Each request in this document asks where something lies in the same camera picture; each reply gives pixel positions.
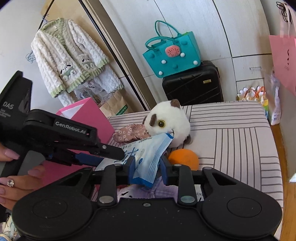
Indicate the purple plush toy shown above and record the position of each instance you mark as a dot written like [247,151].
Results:
[158,190]

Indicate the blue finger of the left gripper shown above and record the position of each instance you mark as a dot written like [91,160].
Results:
[88,160]

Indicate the brown paper bag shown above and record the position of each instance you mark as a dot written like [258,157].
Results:
[113,104]

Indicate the white green fleece cardigan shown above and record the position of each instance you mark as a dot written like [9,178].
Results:
[68,57]

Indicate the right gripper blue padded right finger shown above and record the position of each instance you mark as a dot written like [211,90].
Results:
[181,176]

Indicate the black clothes rack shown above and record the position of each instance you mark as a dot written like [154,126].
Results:
[93,18]

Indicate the white brown plush cat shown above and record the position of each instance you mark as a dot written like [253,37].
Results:
[169,117]

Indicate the colourful drink bottle pack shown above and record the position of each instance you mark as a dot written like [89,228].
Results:
[257,94]

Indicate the grey three-door wardrobe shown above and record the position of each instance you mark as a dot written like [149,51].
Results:
[147,38]

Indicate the teal felt tote bag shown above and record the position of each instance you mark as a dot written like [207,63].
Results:
[170,55]

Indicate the pink paper bag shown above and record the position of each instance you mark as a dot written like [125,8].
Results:
[283,50]

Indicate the white plastic bag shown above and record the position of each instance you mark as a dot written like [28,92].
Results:
[272,87]

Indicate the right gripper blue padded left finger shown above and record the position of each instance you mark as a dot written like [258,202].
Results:
[112,176]

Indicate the striped table cloth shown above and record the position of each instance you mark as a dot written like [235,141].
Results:
[236,139]

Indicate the blue white wipes pack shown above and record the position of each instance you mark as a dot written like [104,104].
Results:
[147,153]

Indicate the pink storage box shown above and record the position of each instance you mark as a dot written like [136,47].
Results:
[83,112]

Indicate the person's left hand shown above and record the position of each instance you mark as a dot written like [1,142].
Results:
[13,188]

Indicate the black suitcase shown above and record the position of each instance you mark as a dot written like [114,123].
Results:
[198,85]

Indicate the orange plush ball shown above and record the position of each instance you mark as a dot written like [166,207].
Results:
[184,157]

